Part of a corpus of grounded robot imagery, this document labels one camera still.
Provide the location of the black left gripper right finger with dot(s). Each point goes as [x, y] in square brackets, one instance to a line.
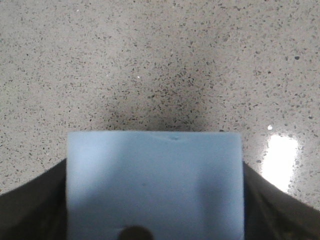
[271, 214]

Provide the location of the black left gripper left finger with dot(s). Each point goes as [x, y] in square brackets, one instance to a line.
[37, 209]

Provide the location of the light blue foam cube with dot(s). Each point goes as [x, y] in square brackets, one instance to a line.
[178, 185]

